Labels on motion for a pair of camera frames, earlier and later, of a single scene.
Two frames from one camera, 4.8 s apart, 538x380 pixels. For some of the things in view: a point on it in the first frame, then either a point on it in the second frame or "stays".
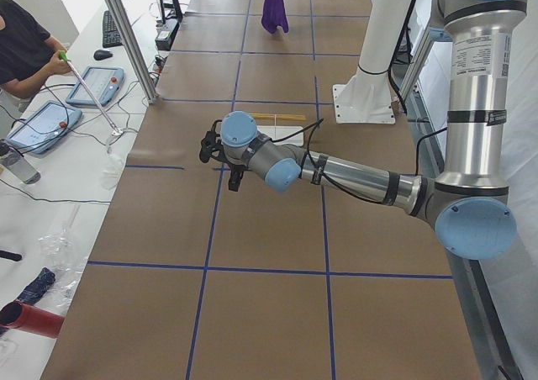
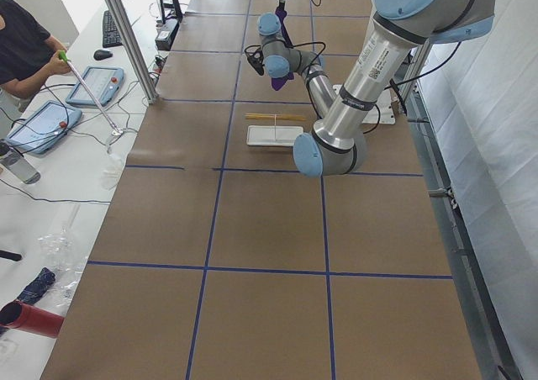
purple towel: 274,13 → 277,82
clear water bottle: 15,162 stays
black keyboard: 111,34 stays
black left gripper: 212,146 → 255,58
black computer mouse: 102,55 stays
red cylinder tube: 33,319 stays
